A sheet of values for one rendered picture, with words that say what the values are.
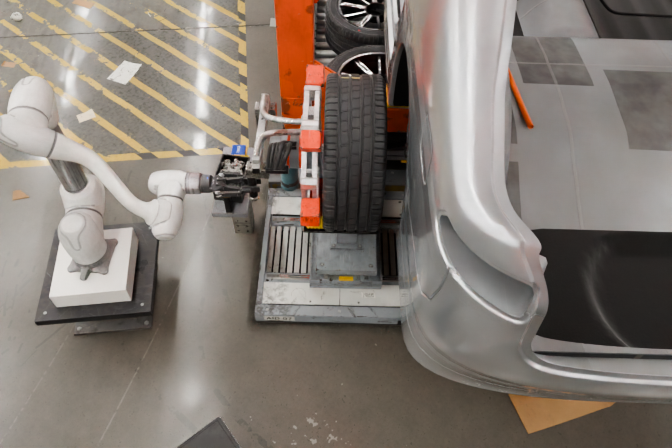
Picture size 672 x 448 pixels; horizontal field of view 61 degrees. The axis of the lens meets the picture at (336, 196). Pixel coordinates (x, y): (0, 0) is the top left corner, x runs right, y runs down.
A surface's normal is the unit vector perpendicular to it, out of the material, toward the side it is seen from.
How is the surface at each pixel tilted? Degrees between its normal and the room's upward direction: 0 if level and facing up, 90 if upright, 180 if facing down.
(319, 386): 0
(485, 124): 20
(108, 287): 2
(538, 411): 2
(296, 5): 90
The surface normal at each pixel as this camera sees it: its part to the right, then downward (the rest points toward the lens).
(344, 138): 0.01, -0.09
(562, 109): 0.02, -0.59
